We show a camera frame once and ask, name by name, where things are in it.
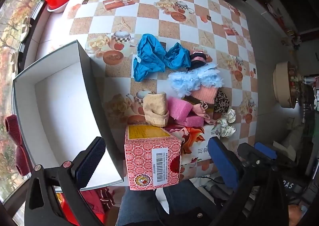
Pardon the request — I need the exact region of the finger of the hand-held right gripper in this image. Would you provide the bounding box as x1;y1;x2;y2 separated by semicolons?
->
254;142;278;160
237;142;265;167

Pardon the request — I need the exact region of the pink and black knit slipper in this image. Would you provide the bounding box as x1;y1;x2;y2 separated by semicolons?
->
189;51;207;70

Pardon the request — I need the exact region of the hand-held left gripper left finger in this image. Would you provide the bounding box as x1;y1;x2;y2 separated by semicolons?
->
24;136;106;226

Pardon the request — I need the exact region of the pink foam sponge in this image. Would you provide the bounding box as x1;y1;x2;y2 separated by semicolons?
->
166;97;205;127

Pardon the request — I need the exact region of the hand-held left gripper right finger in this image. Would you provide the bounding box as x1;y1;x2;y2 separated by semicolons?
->
194;136;287;226

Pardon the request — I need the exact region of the checkered printed tablecloth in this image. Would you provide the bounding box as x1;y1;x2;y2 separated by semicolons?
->
62;0;259;182

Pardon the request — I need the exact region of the red plastic stool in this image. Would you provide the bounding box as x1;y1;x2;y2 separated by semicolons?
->
55;191;84;226

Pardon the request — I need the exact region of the person's right hand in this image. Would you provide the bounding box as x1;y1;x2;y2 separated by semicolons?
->
288;203;310;226

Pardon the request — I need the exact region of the black cable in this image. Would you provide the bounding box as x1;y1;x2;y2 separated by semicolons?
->
196;176;226;185

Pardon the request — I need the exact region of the light blue fluffy cloth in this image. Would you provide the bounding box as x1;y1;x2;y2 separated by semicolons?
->
168;64;225;99

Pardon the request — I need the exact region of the floral tissue pack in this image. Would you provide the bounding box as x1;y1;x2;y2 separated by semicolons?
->
165;126;221;180

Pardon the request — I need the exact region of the white cardboard box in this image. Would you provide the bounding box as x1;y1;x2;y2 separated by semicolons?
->
12;39;125;191

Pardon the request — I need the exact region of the red garment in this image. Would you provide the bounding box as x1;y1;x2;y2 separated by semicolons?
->
82;188;121;218

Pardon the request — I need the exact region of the person's jeans leg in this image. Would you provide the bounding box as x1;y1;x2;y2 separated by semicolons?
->
115;179;216;226

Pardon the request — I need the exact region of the blue plastic cover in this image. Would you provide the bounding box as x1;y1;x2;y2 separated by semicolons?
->
164;42;192;69

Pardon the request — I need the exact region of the round beige container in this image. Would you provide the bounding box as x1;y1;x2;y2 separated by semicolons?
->
272;61;301;109

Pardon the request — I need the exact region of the leopard print scrunchie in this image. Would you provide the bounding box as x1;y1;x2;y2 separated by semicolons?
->
214;91;230;113

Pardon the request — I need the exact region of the beige knit sock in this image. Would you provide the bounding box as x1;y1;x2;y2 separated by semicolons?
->
142;92;170;127

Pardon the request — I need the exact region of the white plastic basin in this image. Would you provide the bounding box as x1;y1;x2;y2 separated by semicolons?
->
47;0;68;14

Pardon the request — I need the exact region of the cream dotted scrunchie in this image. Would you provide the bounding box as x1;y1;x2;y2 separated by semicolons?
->
216;109;237;138

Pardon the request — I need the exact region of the red patterned carton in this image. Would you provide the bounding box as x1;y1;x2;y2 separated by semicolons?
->
124;124;182;191

